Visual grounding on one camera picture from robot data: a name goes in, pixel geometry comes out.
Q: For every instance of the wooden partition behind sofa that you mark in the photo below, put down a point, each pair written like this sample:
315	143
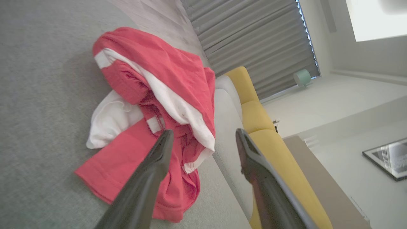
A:
321	187

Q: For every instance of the grey sofa seat cushion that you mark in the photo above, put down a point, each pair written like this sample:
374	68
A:
229	136
226	83

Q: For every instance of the white wall outlet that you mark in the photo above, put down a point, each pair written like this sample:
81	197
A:
276	124

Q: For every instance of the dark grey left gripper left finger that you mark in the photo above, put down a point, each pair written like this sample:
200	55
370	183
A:
140	190

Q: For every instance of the red and white shirt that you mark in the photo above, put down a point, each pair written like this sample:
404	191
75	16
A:
171	66

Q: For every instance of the large grey sofa seat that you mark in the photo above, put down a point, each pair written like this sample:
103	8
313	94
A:
44	105

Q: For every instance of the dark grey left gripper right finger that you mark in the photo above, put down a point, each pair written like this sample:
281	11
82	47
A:
270	197

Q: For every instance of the mint shade floor lamp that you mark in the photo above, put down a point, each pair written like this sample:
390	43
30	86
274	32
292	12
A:
302	78

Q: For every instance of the yellow sofa backrest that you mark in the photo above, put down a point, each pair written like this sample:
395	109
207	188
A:
257	117

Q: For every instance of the black framed picture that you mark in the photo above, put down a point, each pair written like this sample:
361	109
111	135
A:
389	159

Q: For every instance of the grey pleated curtain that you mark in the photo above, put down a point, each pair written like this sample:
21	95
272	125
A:
254	38

